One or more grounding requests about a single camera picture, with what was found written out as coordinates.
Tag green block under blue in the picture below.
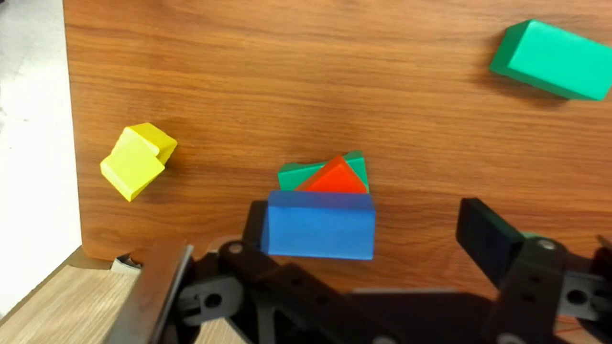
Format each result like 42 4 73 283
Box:
490 20 612 102

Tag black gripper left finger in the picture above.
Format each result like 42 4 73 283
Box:
178 201 407 344

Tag green block under orange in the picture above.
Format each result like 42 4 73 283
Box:
277 151 369 192

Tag orange rectangular block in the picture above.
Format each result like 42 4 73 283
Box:
300 157 369 193

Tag yellow block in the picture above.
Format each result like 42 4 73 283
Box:
100 123 178 203

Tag wooden table top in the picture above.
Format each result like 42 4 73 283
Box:
65 0 612 295

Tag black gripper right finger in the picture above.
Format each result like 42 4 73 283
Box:
455 199 612 344

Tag blue rectangular block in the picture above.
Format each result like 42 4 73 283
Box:
262 192 377 260

